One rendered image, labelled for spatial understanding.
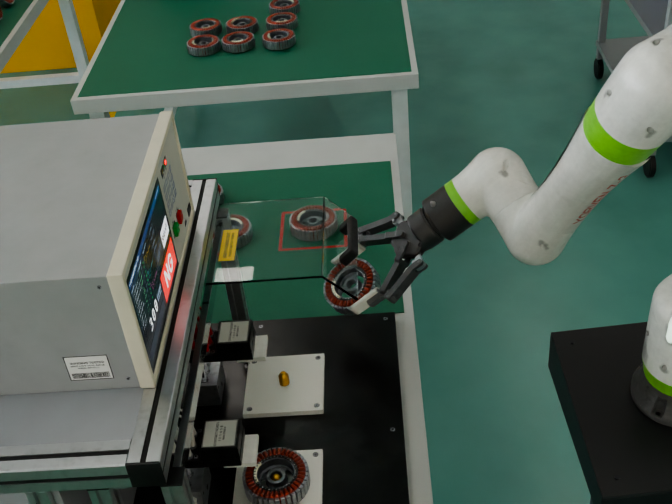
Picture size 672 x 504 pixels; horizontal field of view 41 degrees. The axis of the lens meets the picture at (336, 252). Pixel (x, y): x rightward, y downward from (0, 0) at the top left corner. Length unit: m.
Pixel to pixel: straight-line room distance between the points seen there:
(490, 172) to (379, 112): 2.60
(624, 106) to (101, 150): 0.78
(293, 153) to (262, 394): 0.93
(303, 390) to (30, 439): 0.60
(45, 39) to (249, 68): 2.28
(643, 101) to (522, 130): 2.76
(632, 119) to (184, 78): 1.92
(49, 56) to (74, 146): 3.66
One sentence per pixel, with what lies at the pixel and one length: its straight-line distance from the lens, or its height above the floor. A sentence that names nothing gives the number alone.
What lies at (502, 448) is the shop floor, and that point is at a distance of 2.63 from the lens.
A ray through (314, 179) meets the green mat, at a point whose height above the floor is 0.75.
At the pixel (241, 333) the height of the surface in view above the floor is 0.92.
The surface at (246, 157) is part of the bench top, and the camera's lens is 2.48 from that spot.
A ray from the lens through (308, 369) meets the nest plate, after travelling 1.75.
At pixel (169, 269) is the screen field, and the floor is 1.16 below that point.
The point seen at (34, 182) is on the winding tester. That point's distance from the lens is 1.42.
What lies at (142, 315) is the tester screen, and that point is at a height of 1.22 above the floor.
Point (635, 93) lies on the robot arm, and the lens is 1.28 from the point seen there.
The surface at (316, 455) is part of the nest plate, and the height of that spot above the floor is 0.78.
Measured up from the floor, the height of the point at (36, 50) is 0.12.
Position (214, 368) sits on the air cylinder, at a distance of 1.73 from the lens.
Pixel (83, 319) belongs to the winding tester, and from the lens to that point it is 1.23.
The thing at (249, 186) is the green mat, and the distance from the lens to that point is 2.35.
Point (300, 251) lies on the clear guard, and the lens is 1.57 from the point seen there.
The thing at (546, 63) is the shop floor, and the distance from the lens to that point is 4.61.
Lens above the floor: 2.00
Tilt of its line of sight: 37 degrees down
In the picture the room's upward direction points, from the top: 6 degrees counter-clockwise
